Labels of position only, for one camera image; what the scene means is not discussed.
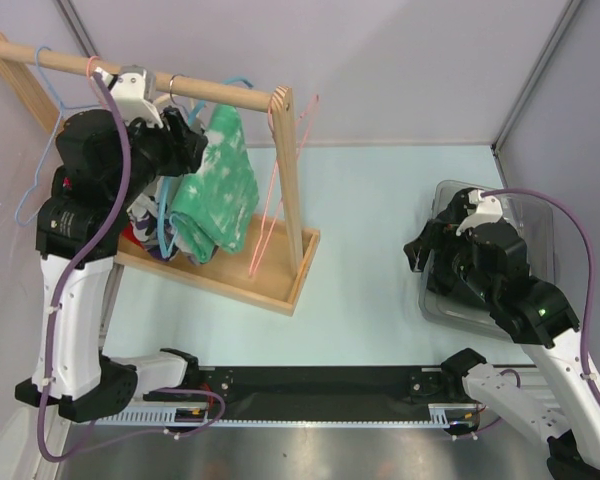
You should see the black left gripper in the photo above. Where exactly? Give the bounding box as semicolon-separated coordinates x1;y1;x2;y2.
111;106;208;206

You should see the wooden clothes rack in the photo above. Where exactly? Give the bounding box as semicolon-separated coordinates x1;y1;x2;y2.
0;32;320;316

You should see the white cable duct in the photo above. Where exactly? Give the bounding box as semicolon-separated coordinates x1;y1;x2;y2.
96;401;479;431

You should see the green tie-dye shirt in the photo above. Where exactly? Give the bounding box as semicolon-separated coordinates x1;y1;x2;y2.
170;105;259;264

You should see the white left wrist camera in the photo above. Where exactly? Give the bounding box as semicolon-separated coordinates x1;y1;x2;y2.
95;65;163;128

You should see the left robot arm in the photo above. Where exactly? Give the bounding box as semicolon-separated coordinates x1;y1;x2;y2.
15;107;208;423

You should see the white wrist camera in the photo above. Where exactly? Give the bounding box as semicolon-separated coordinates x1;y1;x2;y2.
95;65;163;128
455;189;506;237

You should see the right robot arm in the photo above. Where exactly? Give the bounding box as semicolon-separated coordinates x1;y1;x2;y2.
435;220;600;479

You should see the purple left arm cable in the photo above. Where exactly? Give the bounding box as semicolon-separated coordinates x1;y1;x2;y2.
37;72;226;461

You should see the purple camouflage garment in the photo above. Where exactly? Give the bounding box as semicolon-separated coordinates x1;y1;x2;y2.
127;177;190;262

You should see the blue plastic hanger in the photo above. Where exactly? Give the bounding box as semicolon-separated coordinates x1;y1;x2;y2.
154;94;259;264

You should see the light blue wire hanger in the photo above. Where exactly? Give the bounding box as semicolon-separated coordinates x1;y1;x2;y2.
13;45;104;227

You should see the red shirt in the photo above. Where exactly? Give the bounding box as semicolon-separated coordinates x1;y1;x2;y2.
121;223;146;249

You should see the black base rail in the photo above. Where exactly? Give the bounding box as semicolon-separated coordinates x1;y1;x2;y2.
144;364;486;424

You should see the pink wire hanger with shirt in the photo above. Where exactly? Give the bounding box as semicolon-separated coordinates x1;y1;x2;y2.
85;55;100;84

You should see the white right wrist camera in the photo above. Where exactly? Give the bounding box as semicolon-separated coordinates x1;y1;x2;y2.
455;189;506;237

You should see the clear plastic bin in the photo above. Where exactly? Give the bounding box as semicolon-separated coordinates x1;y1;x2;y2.
403;181;563;342

